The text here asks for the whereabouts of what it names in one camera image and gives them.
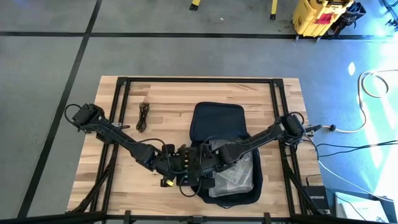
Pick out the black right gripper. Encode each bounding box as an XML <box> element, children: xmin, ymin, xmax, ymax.
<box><xmin>178</xmin><ymin>154</ymin><xmax>231</xmax><ymax>190</ymax></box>

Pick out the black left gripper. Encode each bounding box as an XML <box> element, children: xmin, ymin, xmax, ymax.
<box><xmin>154</xmin><ymin>143</ymin><xmax>200</xmax><ymax>187</ymax></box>

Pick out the white mesh zip pouch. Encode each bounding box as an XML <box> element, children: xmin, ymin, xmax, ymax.
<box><xmin>206</xmin><ymin>138</ymin><xmax>255</xmax><ymax>198</ymax></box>

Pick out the navy blue backpack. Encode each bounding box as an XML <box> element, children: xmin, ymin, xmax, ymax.
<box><xmin>188</xmin><ymin>101</ymin><xmax>264</xmax><ymax>209</ymax></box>

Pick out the black cord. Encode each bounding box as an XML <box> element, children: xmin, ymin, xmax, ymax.
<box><xmin>136</xmin><ymin>101</ymin><xmax>151</xmax><ymax>133</ymax></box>

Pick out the white flat box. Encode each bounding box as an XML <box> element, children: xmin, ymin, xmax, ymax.
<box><xmin>335</xmin><ymin>191</ymin><xmax>390</xmax><ymax>223</ymax></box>

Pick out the yellow stepladder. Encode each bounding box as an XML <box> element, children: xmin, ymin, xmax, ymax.
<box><xmin>188</xmin><ymin>0</ymin><xmax>279</xmax><ymax>21</ymax></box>

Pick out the yellow mop bucket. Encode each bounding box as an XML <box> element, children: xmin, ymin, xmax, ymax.
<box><xmin>291</xmin><ymin>0</ymin><xmax>355</xmax><ymax>43</ymax></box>

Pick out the black tool bag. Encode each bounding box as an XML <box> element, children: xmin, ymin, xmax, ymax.
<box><xmin>330</xmin><ymin>1</ymin><xmax>367</xmax><ymax>35</ymax></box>

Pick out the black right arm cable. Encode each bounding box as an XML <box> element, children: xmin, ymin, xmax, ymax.
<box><xmin>178</xmin><ymin>182</ymin><xmax>203</xmax><ymax>199</ymax></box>

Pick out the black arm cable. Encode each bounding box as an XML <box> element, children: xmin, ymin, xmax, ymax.
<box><xmin>124</xmin><ymin>138</ymin><xmax>169</xmax><ymax>156</ymax></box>
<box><xmin>178</xmin><ymin>182</ymin><xmax>203</xmax><ymax>199</ymax></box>

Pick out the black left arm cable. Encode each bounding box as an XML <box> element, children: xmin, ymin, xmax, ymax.
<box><xmin>124</xmin><ymin>138</ymin><xmax>169</xmax><ymax>156</ymax></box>

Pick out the black aluminium table frame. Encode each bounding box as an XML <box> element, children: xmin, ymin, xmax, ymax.
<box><xmin>67</xmin><ymin>76</ymin><xmax>331</xmax><ymax>224</ymax></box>

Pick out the black Netgear network switch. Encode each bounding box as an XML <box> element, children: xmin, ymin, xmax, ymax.
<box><xmin>303</xmin><ymin>185</ymin><xmax>331</xmax><ymax>213</ymax></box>

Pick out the black clamp handle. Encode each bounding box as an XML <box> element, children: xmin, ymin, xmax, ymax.
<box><xmin>303</xmin><ymin>124</ymin><xmax>323</xmax><ymax>134</ymax></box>

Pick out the thin white floor cable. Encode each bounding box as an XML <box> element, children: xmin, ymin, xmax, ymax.
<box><xmin>317</xmin><ymin>160</ymin><xmax>389</xmax><ymax>202</ymax></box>

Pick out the black floor cable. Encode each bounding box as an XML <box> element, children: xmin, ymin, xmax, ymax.
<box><xmin>317</xmin><ymin>141</ymin><xmax>398</xmax><ymax>158</ymax></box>
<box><xmin>315</xmin><ymin>139</ymin><xmax>398</xmax><ymax>150</ymax></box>

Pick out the thick white floor cable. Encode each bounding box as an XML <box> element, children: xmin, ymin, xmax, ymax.
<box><xmin>322</xmin><ymin>68</ymin><xmax>398</xmax><ymax>134</ymax></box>

